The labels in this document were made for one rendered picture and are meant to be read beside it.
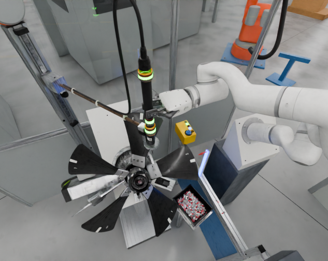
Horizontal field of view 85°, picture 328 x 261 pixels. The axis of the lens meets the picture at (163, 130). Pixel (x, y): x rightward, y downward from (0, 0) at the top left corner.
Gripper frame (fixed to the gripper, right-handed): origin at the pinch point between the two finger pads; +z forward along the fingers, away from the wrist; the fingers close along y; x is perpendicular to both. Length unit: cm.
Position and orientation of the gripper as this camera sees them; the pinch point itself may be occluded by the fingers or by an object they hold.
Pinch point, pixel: (149, 109)
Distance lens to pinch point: 64.7
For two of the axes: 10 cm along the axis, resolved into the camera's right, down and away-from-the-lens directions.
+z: -9.2, 2.9, -2.4
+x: 0.0, -6.4, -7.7
